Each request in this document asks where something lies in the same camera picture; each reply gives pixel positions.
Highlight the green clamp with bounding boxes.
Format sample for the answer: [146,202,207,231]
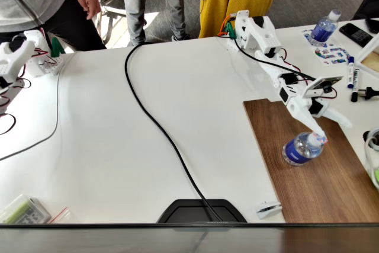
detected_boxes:
[50,37,65,58]
[224,23,237,39]

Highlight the clear zip bag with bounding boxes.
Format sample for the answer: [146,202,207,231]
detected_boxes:
[49,206,76,224]

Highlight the black rounded object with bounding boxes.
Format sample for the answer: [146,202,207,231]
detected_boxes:
[364,18,379,34]

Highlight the white frame stand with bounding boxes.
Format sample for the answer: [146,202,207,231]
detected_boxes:
[355,38,379,73]

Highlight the black Philips monitor screen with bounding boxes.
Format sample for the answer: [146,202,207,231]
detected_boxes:
[0,222,379,253]

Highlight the black monitor stand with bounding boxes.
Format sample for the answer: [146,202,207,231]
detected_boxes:
[156,198,248,223]

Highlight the red black servo wire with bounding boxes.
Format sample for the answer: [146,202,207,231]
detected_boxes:
[278,48,338,100]

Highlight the brown wooden board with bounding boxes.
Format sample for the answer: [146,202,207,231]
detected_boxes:
[243,98,379,223]

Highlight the colourful sticker sheet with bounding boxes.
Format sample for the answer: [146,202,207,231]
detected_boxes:
[301,27,350,66]

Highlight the white coiled cable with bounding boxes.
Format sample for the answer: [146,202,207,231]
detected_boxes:
[363,127,379,191]

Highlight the grey office chair base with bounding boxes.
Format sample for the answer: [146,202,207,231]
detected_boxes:
[94,0,147,43]

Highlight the white gripper camera mount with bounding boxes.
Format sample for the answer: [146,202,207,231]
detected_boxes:
[304,76,344,97]

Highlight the clear box green batteries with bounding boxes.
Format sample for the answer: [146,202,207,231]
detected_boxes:
[0,194,52,224]

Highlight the black camera cable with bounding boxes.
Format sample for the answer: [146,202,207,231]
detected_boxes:
[233,38,317,82]

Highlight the blue label water bottle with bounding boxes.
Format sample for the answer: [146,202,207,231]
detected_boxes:
[281,131,329,166]

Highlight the water bottle white cap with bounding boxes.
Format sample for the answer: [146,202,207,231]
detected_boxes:
[309,9,342,47]

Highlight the black power plug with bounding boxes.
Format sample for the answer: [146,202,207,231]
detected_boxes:
[358,86,379,100]

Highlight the orange wires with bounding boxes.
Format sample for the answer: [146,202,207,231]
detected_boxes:
[217,14,237,37]

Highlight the small white clip device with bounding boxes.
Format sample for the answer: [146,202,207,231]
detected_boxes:
[256,201,282,220]

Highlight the black phone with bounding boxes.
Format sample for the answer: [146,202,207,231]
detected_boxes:
[339,23,374,48]

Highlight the blue marker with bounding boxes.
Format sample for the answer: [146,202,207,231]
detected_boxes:
[346,56,355,89]

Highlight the black green marker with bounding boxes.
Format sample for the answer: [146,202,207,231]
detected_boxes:
[351,68,361,103]

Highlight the white leader arm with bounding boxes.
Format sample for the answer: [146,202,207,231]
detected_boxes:
[0,29,65,117]

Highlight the thick black cable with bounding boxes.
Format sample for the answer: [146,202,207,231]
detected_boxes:
[124,41,226,223]

